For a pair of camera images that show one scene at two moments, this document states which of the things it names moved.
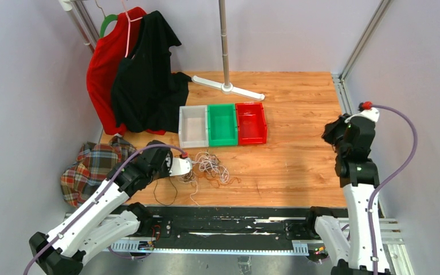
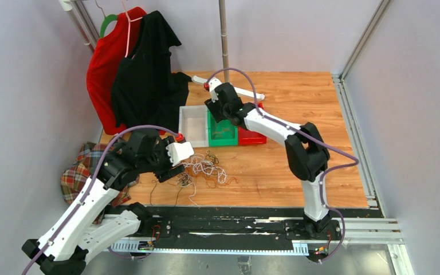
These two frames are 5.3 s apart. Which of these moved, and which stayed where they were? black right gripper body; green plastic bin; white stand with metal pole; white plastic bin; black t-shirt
Moved: black right gripper body
Stayed: black t-shirt; green plastic bin; white stand with metal pole; white plastic bin
